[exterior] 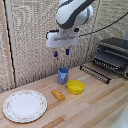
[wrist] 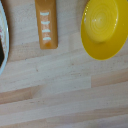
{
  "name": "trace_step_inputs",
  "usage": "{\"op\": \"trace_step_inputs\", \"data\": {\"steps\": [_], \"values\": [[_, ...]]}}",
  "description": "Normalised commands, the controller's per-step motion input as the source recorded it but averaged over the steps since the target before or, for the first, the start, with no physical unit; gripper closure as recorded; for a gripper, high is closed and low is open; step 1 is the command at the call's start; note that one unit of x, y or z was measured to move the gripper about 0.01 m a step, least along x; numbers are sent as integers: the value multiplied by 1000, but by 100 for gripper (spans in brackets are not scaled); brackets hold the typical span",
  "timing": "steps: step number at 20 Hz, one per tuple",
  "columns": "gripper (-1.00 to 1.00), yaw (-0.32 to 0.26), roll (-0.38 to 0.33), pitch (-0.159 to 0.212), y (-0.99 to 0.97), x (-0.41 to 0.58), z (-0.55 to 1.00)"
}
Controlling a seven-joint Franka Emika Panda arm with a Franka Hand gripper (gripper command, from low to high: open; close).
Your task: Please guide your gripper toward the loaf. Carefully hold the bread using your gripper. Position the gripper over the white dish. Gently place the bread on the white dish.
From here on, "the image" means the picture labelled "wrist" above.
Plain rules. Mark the orange-brown bread loaf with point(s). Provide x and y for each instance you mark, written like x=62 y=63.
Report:
x=47 y=23

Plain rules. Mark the white patterned plate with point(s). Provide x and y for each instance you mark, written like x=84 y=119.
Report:
x=2 y=40

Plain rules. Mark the yellow plastic bowl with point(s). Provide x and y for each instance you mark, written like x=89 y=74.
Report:
x=103 y=25

